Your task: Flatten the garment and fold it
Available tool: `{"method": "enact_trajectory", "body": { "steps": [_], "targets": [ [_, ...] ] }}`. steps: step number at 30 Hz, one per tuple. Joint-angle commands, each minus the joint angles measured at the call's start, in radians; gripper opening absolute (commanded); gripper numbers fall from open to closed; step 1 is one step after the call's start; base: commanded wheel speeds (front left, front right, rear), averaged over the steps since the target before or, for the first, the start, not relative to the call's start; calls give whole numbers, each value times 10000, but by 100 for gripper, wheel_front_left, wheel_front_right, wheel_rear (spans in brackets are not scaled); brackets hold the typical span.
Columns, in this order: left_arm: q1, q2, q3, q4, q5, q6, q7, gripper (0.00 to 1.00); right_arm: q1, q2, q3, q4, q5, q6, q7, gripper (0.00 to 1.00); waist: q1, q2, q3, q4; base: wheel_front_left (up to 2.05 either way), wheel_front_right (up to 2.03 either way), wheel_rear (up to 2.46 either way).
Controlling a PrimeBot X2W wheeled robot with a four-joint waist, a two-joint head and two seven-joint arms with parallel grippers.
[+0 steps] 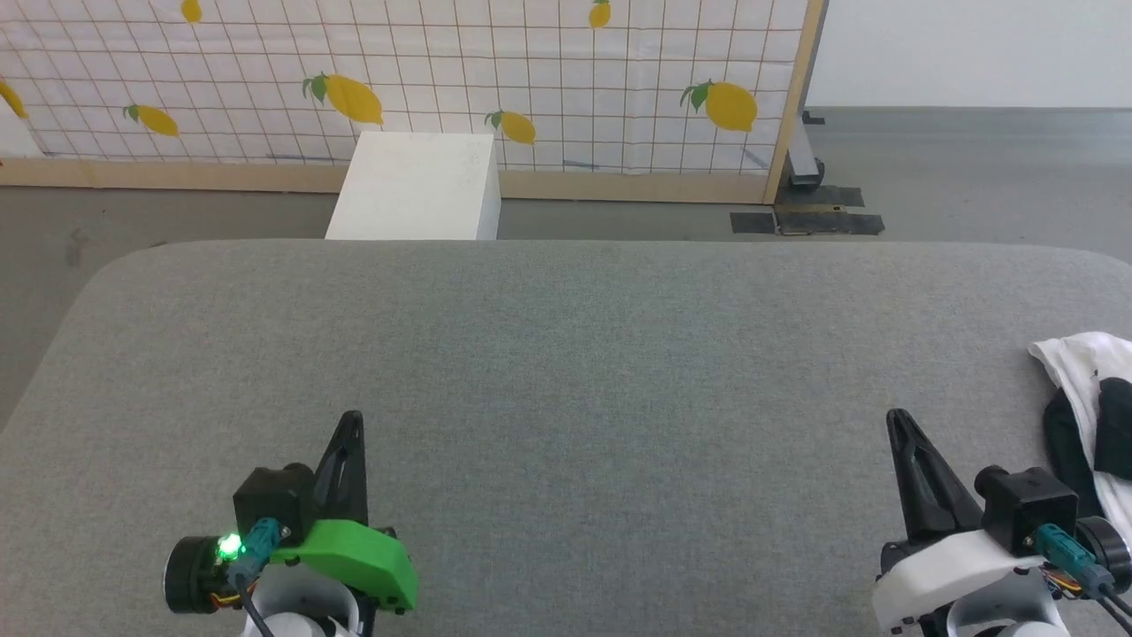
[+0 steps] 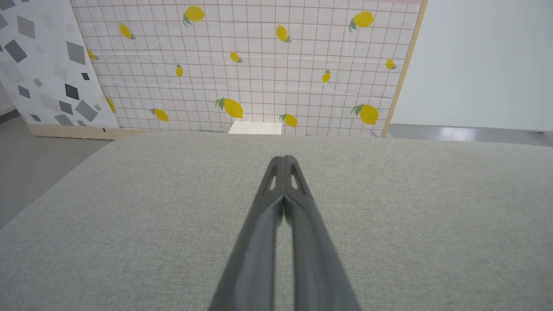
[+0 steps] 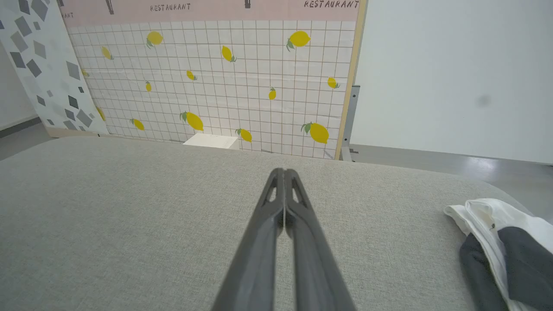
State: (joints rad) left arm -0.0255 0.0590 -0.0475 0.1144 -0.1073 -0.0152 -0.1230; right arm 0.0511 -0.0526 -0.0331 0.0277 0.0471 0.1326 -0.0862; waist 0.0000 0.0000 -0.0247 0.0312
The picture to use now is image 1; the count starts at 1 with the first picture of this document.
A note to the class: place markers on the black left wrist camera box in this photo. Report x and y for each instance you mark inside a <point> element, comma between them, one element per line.
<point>270,500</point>

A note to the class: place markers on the grey metal partition foot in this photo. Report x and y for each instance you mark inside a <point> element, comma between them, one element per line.
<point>805,168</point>

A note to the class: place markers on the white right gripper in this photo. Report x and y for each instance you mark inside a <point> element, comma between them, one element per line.
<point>946,571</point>

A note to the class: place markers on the long black floor tape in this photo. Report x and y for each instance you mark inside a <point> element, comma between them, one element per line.
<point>840,225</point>

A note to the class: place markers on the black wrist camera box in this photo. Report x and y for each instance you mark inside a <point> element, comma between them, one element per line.
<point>270,500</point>
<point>1026,509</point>

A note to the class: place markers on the white and black shirt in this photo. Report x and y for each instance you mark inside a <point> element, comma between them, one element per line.
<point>1074,363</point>

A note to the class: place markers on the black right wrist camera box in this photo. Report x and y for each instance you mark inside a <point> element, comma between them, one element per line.
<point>1026,509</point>

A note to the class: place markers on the short black floor tape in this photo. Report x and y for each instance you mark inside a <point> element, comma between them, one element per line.
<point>827,196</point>

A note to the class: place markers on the white box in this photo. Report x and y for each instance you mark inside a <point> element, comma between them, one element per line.
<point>416,186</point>

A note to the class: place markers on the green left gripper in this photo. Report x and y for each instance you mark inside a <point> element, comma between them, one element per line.
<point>354,553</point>

